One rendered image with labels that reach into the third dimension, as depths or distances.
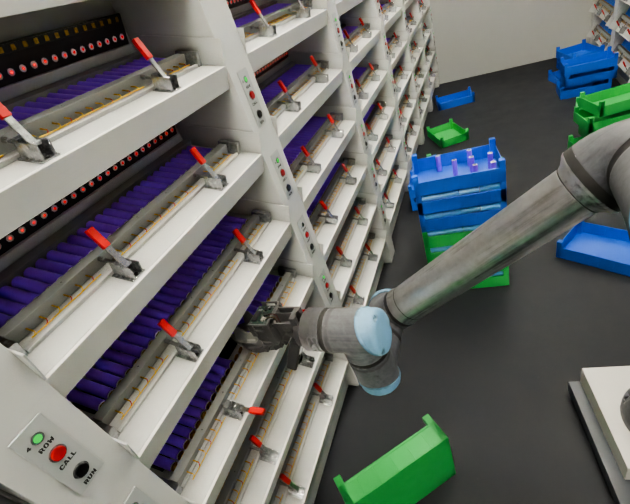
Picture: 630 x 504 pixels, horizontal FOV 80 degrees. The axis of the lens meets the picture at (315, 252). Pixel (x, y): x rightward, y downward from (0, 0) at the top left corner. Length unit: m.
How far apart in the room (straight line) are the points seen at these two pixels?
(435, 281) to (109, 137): 0.60
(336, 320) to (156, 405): 0.34
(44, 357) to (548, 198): 0.72
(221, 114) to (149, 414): 0.62
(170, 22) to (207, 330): 0.61
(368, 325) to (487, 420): 0.73
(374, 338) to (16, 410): 0.51
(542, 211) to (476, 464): 0.83
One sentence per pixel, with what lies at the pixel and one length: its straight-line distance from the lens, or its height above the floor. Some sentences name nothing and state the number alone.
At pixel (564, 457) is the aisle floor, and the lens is 1.33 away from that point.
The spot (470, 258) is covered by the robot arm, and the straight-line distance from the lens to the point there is 0.73.
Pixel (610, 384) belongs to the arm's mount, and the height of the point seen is 0.12.
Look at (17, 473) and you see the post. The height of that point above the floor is 0.87.
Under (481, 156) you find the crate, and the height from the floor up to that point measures 0.49.
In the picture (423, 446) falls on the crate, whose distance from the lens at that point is 1.10.
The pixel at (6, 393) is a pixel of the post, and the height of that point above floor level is 0.95.
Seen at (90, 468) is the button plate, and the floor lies 0.79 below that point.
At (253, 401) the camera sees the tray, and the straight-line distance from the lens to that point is 0.87.
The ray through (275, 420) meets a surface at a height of 0.36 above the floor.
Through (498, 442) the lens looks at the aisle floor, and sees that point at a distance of 1.33.
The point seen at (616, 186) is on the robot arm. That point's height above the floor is 0.89.
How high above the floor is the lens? 1.19
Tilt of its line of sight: 33 degrees down
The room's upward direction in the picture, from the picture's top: 21 degrees counter-clockwise
